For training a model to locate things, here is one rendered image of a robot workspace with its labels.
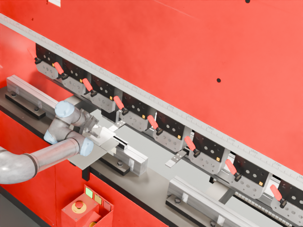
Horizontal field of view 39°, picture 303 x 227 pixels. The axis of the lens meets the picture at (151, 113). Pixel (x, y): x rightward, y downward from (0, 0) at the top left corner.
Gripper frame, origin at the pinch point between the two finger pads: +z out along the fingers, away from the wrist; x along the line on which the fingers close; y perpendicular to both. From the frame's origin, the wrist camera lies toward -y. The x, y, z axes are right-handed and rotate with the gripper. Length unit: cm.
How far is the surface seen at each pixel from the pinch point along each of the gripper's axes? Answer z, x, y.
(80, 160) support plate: -5.3, -4.6, -13.7
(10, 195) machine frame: 72, 72, -66
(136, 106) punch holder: -14.7, -19.4, 21.0
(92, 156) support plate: -1.2, -6.9, -8.9
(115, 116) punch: -0.6, -5.1, 13.4
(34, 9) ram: -32, 49, 36
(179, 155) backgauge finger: 18.3, -37.9, 15.0
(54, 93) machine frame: 65, 84, 12
